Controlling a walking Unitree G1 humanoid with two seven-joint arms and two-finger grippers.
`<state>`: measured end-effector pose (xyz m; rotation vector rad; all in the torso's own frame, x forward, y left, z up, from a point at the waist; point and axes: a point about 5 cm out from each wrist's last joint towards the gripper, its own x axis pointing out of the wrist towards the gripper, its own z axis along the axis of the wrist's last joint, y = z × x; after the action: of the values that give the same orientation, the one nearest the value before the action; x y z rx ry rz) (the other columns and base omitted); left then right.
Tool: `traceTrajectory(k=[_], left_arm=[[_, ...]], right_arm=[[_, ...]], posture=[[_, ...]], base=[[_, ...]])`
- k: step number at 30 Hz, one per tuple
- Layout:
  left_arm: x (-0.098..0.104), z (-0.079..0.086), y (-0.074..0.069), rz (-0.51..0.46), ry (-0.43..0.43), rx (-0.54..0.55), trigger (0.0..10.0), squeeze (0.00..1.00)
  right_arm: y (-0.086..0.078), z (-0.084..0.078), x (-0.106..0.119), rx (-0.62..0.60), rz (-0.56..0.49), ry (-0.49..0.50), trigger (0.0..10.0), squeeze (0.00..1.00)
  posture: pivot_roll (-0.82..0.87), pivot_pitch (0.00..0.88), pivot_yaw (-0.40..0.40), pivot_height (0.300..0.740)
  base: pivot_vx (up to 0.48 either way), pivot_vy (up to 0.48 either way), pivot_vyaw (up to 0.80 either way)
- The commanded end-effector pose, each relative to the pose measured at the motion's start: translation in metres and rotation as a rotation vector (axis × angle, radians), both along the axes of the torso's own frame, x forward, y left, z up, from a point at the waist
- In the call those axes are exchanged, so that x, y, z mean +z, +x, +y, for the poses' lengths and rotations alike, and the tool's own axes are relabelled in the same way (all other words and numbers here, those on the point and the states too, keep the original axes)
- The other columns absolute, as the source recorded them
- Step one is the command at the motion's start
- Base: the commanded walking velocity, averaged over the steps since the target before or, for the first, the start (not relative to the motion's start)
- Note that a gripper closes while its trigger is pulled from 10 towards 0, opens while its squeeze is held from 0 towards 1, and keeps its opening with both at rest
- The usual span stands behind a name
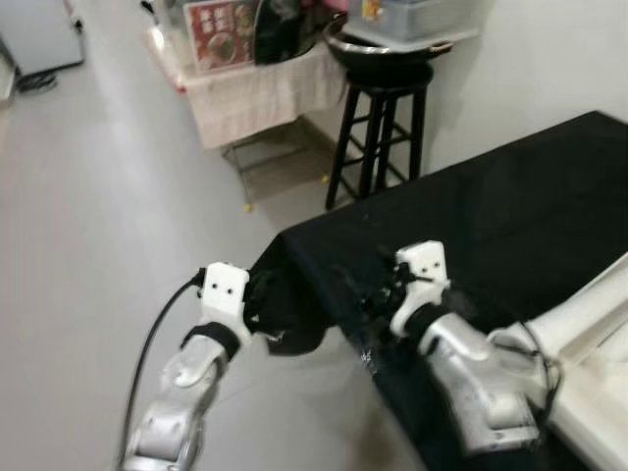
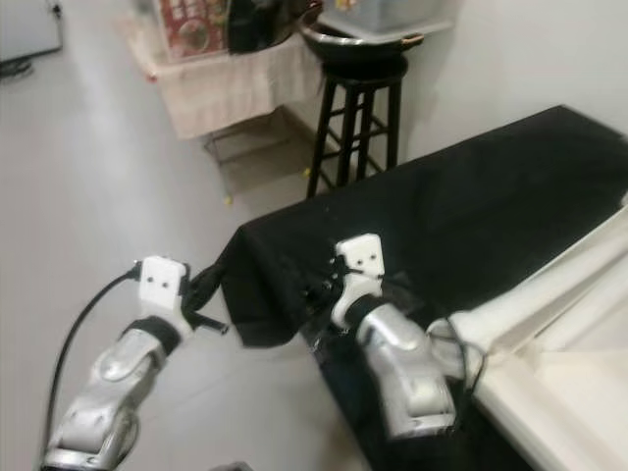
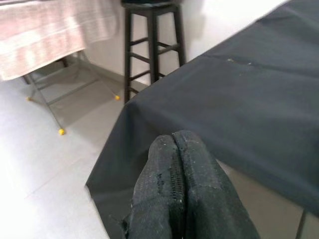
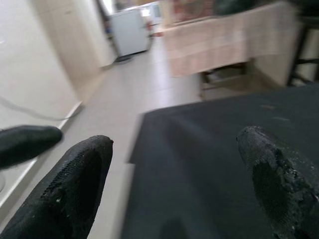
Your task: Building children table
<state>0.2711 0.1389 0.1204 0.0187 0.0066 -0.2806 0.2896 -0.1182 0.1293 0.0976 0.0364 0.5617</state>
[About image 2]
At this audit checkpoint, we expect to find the white plastic table leg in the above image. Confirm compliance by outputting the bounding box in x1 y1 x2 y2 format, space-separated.
449 211 628 349

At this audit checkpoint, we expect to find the black round stool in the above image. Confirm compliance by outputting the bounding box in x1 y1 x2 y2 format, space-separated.
307 69 409 199

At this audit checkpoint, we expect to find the black tablecloth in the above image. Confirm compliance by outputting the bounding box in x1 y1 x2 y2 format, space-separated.
214 105 628 471

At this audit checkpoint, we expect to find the beige cloth covered table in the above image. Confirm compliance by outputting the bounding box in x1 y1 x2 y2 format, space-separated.
123 20 325 140

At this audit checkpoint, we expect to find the large black bowl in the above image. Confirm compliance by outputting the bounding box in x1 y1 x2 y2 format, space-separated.
299 10 426 81

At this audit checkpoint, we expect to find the white plastic table top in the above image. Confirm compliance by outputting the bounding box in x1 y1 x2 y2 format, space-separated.
471 206 628 471

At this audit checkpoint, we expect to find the red printed box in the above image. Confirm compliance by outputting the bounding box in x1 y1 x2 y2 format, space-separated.
157 0 230 63

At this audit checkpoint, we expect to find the dark printed box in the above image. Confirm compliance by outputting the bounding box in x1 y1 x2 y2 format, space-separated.
224 0 301 56

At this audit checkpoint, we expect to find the clear plastic storage box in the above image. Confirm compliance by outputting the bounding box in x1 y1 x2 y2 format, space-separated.
319 0 454 40

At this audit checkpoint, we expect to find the white cabinet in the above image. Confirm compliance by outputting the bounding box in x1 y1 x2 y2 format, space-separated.
0 0 66 63

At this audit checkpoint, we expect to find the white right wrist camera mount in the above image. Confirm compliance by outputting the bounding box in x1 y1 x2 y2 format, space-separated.
332 234 387 330

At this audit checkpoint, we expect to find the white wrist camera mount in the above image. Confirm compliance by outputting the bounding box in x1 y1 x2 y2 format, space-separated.
137 257 193 340
332 234 387 330

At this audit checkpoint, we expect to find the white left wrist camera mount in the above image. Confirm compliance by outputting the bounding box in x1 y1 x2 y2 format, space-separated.
137 257 193 340

